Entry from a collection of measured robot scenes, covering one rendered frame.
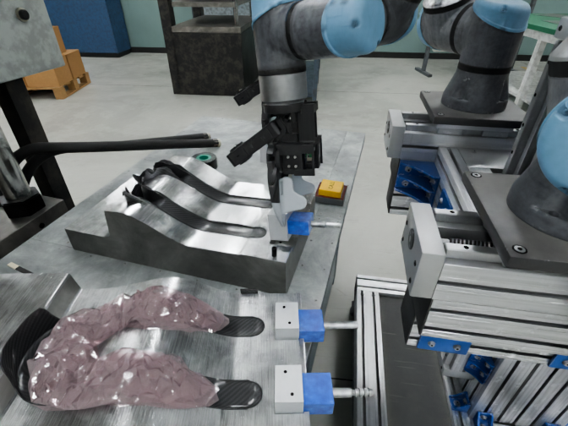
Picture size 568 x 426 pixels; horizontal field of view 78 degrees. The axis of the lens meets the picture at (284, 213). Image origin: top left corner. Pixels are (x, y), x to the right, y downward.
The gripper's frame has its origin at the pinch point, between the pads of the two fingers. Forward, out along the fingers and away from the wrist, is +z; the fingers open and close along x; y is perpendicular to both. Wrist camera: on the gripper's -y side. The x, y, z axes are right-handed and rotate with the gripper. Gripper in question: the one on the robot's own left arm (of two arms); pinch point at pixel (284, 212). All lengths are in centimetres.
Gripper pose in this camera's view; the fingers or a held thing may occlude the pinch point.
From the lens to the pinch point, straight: 65.3
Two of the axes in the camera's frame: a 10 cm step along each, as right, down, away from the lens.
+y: 9.5, 0.4, -3.0
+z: 0.9, 9.0, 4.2
